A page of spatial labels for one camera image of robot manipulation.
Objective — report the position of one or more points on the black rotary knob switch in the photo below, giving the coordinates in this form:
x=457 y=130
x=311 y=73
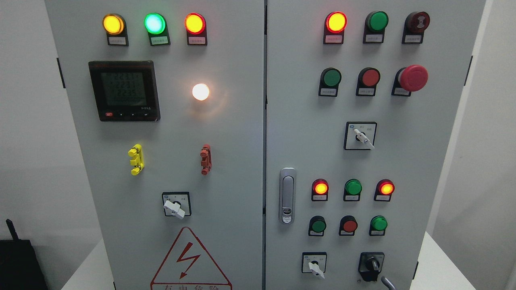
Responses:
x=370 y=265

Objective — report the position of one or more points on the red terminal connector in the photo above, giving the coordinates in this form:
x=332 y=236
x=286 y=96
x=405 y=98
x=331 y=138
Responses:
x=206 y=159

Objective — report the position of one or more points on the red lit indicator middle left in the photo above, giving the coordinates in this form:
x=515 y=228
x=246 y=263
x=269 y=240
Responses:
x=320 y=189

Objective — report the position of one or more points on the red lit indicator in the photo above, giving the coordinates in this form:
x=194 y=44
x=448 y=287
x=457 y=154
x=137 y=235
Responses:
x=320 y=189
x=335 y=24

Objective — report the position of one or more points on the white lit indicator lamp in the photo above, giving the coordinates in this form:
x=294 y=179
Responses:
x=200 y=92

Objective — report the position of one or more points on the green push button lower left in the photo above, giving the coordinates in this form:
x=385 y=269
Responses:
x=317 y=226

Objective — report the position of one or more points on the green push button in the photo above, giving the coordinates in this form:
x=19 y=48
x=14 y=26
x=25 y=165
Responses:
x=329 y=82
x=317 y=226

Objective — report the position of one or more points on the green push button upper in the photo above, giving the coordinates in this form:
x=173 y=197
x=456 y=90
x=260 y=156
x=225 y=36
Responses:
x=329 y=82

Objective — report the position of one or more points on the grey left cabinet door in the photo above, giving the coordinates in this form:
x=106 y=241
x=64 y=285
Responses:
x=227 y=203

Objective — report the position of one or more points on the grey cabinet door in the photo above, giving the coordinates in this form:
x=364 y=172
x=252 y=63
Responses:
x=307 y=132
x=227 y=203

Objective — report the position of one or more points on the green indicator middle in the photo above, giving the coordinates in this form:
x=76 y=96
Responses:
x=352 y=190

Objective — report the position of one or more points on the grey right cabinet door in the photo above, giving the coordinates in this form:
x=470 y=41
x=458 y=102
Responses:
x=307 y=132

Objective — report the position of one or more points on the red push button lower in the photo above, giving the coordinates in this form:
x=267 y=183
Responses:
x=348 y=226

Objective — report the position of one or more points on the red push button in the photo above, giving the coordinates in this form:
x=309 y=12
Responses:
x=348 y=226
x=367 y=82

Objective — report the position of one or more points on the yellow terminal connector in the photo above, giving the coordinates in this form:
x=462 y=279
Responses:
x=137 y=159

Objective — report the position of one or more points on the red push button upper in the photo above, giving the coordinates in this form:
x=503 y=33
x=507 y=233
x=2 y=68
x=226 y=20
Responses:
x=367 y=82

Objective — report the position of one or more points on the red indicator middle right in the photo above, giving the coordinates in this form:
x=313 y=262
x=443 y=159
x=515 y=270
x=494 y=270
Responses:
x=384 y=190

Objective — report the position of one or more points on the red indicator light left door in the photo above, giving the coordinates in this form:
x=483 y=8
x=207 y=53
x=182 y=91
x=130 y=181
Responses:
x=196 y=30

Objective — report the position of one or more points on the red high voltage warning sticker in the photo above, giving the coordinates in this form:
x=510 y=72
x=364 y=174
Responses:
x=189 y=266

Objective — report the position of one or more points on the black digital power meter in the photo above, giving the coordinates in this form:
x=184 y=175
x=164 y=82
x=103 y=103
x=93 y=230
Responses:
x=125 y=91

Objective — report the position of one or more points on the green indicator lower right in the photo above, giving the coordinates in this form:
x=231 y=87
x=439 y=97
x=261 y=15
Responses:
x=378 y=226

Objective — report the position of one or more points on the red lit indicator top right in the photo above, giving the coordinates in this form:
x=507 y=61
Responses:
x=335 y=24

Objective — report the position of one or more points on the green lit indicator light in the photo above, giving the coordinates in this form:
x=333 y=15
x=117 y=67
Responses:
x=157 y=30

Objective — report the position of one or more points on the red emergency stop mushroom button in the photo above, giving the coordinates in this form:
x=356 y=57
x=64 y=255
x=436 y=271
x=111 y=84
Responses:
x=409 y=79

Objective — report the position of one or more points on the green indicator top right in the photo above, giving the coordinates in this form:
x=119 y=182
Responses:
x=374 y=27

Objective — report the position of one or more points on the yellow indicator light top left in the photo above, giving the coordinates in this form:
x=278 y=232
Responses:
x=116 y=30

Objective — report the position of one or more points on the dark red buzzer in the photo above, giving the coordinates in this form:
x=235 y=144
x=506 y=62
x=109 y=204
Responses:
x=415 y=25

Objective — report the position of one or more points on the black device with antenna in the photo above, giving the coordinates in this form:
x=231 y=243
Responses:
x=19 y=269

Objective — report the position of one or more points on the silver door latch handle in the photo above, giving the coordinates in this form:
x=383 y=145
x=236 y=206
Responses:
x=287 y=179

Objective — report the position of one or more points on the white selector switch left door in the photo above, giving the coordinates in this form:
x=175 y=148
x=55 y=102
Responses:
x=176 y=204

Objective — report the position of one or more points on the white selector switch upper right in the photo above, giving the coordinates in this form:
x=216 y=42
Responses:
x=360 y=136

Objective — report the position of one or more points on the white selector switch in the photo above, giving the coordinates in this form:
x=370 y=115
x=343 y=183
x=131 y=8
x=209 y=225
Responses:
x=314 y=263
x=360 y=136

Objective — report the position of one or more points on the white selector switch lower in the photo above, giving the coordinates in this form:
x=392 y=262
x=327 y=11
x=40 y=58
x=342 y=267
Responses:
x=314 y=263

